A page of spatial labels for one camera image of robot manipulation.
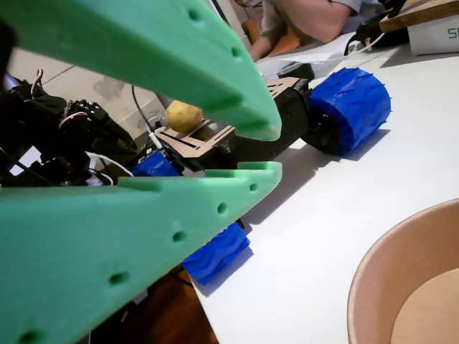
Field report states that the white paper sheet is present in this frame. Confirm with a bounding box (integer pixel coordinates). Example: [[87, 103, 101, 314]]
[[256, 30, 359, 78]]

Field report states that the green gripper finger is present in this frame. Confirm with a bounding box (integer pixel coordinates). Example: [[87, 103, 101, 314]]
[[0, 161, 283, 344]]

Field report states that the white cable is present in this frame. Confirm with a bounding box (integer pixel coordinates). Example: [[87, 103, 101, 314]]
[[346, 34, 387, 55]]

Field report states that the brown paper bowl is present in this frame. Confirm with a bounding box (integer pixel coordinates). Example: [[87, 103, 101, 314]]
[[346, 198, 459, 344]]

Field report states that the blue rover wheel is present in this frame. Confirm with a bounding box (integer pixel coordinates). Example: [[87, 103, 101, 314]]
[[181, 221, 251, 286], [131, 150, 180, 178], [308, 67, 392, 157]]

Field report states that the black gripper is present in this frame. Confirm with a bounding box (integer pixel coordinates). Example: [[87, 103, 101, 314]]
[[0, 0, 283, 152]]

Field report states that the wooden board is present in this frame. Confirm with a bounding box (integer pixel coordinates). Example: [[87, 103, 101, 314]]
[[379, 0, 459, 34]]

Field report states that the white SUNLU box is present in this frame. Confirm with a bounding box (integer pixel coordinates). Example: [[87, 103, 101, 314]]
[[407, 14, 459, 57]]

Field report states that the small yellow potato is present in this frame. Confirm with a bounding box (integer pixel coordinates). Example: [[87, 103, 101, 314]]
[[164, 100, 204, 133]]

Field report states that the person's bare forearm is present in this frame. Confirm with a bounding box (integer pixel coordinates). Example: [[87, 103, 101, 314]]
[[283, 0, 354, 41]]

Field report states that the person's khaki shirt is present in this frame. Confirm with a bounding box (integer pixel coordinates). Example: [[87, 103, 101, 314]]
[[260, 0, 298, 40]]

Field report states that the black round object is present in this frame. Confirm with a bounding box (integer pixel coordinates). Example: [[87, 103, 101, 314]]
[[344, 12, 387, 57]]

